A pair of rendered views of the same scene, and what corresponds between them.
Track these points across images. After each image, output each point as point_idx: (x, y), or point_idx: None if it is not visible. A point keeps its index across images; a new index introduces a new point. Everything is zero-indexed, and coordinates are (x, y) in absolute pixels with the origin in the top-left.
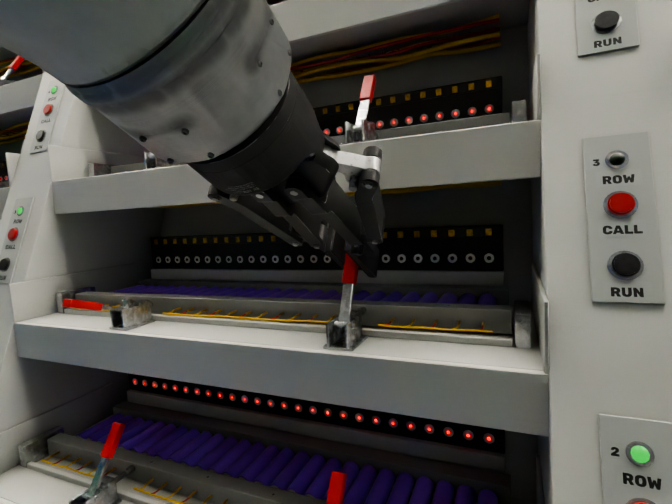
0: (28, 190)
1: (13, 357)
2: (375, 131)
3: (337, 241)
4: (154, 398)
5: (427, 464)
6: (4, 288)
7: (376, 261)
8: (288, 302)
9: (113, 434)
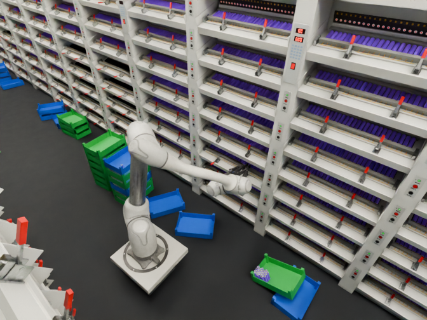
0: (194, 133)
1: (199, 157)
2: (251, 148)
3: (243, 168)
4: None
5: None
6: (195, 148)
7: (250, 166)
8: (239, 164)
9: (217, 172)
